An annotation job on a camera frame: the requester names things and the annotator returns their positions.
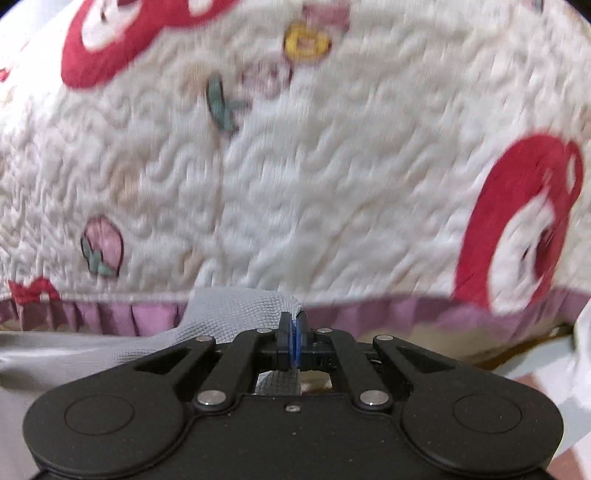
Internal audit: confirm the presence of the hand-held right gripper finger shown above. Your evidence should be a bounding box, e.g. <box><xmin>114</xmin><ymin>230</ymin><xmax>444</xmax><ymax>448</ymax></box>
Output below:
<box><xmin>296</xmin><ymin>311</ymin><xmax>456</xmax><ymax>413</ymax></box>
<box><xmin>133</xmin><ymin>312</ymin><xmax>297</xmax><ymax>412</ymax></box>

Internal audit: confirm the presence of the grey ribbed garment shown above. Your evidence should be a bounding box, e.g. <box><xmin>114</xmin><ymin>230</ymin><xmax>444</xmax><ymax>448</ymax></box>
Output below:
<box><xmin>0</xmin><ymin>287</ymin><xmax>308</xmax><ymax>480</ymax></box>

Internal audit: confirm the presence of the white bear print quilt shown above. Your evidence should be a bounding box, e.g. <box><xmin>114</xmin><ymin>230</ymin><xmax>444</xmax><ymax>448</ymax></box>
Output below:
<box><xmin>0</xmin><ymin>0</ymin><xmax>591</xmax><ymax>342</ymax></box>

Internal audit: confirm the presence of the beige bed frame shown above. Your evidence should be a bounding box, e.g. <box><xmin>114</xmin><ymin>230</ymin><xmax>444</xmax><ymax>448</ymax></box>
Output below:
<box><xmin>360</xmin><ymin>318</ymin><xmax>578</xmax><ymax>374</ymax></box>

